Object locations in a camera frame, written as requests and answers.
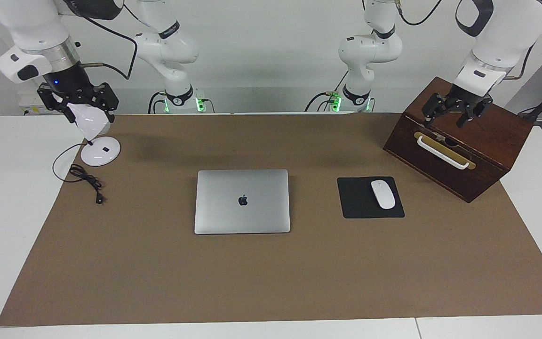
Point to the white desk lamp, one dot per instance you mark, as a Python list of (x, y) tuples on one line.
[(99, 153)]

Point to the white computer mouse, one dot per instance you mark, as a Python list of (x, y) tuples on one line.
[(383, 194)]

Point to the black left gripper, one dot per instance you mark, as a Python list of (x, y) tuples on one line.
[(471, 101)]

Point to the silver laptop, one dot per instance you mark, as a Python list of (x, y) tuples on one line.
[(243, 216)]

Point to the dark brown wooden box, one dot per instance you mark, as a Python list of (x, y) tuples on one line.
[(492, 136)]

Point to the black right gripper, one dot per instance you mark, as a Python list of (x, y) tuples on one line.
[(68, 80)]

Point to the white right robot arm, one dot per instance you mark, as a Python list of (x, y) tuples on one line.
[(31, 23)]

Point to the white wall power strip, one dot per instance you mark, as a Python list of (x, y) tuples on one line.
[(31, 107)]

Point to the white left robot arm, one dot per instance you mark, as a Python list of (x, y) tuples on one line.
[(501, 37)]

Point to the black mouse pad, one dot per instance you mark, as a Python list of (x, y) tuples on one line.
[(355, 202)]

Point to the brown table mat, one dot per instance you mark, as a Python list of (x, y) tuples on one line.
[(158, 282)]

